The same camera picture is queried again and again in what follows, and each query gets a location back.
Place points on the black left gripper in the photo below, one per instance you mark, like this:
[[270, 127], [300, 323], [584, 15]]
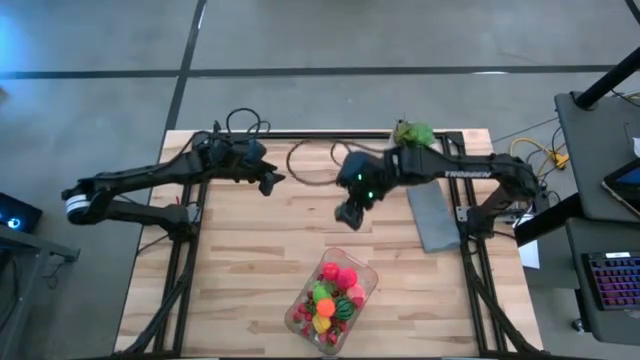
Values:
[[237, 159]]

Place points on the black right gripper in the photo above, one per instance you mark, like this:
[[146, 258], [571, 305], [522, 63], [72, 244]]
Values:
[[365, 177]]

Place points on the clear plastic tupperware container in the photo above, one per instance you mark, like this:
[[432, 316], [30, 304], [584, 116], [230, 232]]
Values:
[[369, 277]]

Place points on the pink toy peach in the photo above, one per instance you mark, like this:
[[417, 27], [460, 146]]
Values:
[[357, 291]]

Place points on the small red toy strawberry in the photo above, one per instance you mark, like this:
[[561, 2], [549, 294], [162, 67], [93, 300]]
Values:
[[358, 302], [341, 326], [295, 316], [306, 330]]

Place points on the small toy watermelon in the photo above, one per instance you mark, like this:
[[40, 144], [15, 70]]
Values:
[[345, 310]]

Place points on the orange toy fruit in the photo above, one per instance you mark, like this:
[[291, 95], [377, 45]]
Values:
[[326, 307]]

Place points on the yellow toy fruit green leaves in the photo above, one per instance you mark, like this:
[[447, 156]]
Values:
[[321, 325]]

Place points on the small pink toy strawberry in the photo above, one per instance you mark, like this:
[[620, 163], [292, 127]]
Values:
[[331, 338]]

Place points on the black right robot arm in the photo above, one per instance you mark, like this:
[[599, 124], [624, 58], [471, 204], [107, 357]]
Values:
[[450, 167]]

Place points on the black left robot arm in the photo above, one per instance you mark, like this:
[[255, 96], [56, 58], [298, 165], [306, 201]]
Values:
[[150, 175]]

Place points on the grey folded cloth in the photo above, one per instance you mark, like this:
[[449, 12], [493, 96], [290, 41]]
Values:
[[432, 215]]

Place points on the succulent in white patterned pot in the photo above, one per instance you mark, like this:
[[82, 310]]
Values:
[[412, 134]]

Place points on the white paper sheet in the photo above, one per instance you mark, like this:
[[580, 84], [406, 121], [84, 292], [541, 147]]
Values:
[[530, 257]]

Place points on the dark metal stand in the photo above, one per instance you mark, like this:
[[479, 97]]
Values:
[[35, 247]]

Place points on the black device with blue light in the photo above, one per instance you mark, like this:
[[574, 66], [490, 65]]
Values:
[[22, 212]]

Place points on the dark grey desk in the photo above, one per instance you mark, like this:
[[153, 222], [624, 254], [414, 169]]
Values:
[[595, 160], [605, 327]]

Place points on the black castor wheel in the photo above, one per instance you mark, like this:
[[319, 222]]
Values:
[[577, 325]]

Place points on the backlit black keyboard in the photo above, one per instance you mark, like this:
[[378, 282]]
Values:
[[615, 280]]

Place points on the tablet computer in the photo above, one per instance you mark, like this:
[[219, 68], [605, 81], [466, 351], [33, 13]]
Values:
[[627, 187]]

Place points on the black pole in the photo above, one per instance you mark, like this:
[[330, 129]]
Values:
[[605, 80]]

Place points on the black aluminium table frame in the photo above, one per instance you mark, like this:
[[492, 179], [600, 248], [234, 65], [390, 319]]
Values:
[[310, 134]]

